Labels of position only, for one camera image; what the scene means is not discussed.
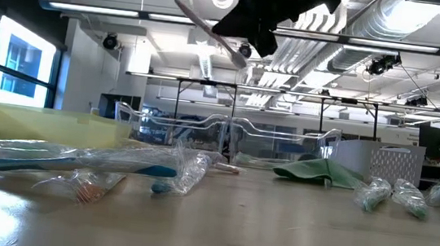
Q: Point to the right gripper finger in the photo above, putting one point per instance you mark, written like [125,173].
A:
[238,26]
[267,38]

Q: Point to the orange toothbrush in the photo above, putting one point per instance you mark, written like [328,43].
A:
[229,168]
[87,193]

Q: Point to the clear plastic bin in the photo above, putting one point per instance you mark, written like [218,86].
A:
[169,134]
[283,146]

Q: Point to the green cloth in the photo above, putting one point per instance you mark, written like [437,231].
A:
[313,171]

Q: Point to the overhead LED light bar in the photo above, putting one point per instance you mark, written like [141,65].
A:
[92,9]

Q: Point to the white perforated plastic basket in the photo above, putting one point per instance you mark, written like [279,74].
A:
[363,158]

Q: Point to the wrapped blue toothbrush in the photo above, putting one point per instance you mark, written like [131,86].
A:
[157,171]
[160,188]

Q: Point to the yellow plastic bin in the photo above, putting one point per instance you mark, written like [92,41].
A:
[60,126]

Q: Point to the black ceiling camera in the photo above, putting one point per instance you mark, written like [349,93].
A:
[110,41]
[379,66]
[246,51]

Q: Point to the black background workstation frame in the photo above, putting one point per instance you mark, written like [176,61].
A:
[234,100]

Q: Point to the black wall display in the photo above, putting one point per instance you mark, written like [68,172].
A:
[109,105]

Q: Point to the window with dark frame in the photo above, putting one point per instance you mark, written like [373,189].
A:
[20,77]

